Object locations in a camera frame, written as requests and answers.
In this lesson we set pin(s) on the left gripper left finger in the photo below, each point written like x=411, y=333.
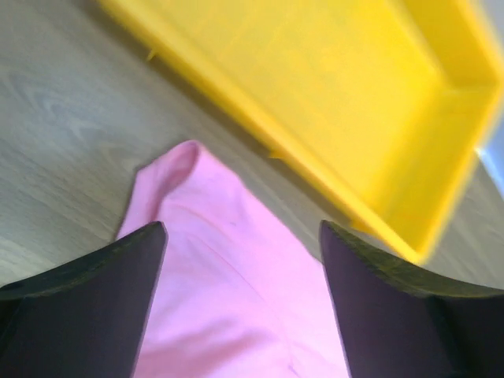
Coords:
x=87, y=317

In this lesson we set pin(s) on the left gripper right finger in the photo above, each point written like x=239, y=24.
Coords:
x=397, y=319

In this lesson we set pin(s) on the pink t shirt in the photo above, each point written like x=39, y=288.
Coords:
x=238, y=294

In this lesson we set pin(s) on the yellow plastic bin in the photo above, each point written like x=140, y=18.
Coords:
x=379, y=105

